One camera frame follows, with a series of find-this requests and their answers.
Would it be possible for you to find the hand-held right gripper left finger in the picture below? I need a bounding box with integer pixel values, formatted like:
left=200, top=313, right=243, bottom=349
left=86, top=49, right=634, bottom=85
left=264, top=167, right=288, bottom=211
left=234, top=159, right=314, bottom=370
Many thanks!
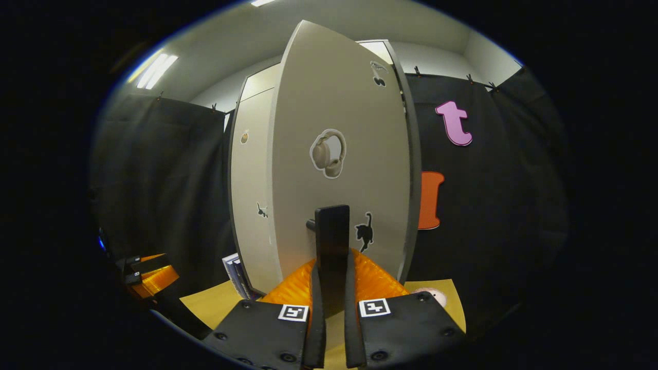
left=203, top=257, right=327, bottom=369

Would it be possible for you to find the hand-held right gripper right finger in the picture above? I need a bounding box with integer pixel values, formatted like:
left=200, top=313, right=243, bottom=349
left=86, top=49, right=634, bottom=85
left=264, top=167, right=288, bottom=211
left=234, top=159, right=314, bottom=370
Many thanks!
left=343, top=249, right=466, bottom=368

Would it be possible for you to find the cabinet door with camera sticker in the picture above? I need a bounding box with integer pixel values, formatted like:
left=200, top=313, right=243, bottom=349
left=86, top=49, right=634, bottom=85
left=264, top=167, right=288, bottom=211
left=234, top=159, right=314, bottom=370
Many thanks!
left=230, top=87, right=281, bottom=294

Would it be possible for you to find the beige double-door shoe cabinet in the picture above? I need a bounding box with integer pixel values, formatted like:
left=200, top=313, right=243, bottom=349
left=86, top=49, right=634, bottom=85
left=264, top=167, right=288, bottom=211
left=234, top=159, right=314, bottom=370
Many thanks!
left=226, top=39, right=423, bottom=301

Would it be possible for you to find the cabinet door with headphone sticker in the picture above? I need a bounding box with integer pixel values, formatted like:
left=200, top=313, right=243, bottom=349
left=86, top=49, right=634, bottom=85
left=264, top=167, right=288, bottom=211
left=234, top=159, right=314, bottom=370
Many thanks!
left=271, top=20, right=412, bottom=319

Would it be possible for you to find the pink plush toy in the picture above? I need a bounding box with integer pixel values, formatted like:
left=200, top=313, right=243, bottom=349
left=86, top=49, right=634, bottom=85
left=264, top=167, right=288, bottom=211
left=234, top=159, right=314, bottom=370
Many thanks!
left=411, top=287, right=448, bottom=308

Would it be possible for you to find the stack of white blue books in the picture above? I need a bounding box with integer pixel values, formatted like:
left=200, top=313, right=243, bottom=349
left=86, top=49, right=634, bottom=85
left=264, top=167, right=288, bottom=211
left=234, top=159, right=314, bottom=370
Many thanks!
left=222, top=253, right=252, bottom=300

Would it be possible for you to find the black backdrop cloth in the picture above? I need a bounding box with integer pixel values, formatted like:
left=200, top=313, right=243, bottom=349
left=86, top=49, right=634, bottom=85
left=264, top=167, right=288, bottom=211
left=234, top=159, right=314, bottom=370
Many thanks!
left=90, top=67, right=569, bottom=329

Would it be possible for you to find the small ceiling light panel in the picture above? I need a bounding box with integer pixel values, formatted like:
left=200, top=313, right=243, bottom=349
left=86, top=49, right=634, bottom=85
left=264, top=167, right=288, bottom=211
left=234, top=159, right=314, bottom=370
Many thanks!
left=136, top=51, right=179, bottom=90

